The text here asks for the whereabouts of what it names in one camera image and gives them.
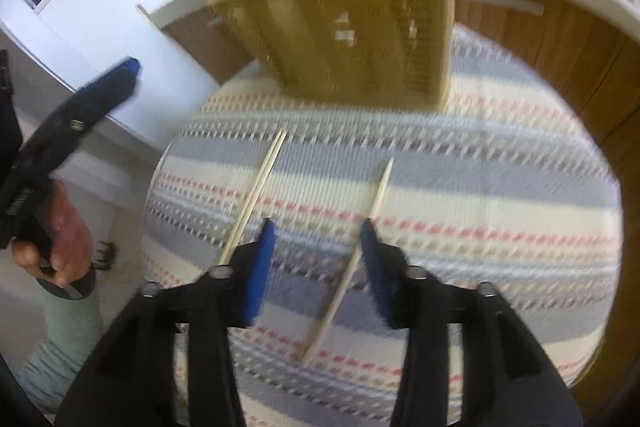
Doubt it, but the yellow plastic utensil basket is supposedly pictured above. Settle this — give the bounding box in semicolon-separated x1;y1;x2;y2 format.
209;0;460;110

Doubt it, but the small black object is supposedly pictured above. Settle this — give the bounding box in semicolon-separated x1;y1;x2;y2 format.
92;241;119;271

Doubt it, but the wooden chopstick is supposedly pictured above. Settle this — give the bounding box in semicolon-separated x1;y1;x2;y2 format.
298;157;396;364
218;129;288;267

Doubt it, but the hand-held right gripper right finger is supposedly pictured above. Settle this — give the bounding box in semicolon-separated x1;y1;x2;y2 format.
360;217;583;427

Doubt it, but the person's left forearm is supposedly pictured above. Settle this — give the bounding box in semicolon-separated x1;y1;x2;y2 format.
12;277;108;415

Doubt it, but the white refrigerator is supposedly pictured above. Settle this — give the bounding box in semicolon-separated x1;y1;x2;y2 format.
35;0;221;148

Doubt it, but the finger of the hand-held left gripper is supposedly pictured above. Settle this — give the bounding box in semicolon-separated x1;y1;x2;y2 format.
20;57;142;164

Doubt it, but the person's left hand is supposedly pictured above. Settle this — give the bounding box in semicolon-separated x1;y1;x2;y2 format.
10;179;96;289

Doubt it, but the striped woven table mat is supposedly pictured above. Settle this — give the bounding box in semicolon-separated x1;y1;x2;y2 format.
141;24;623;427

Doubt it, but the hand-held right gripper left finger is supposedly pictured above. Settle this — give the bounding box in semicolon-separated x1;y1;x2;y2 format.
55;218;277;427

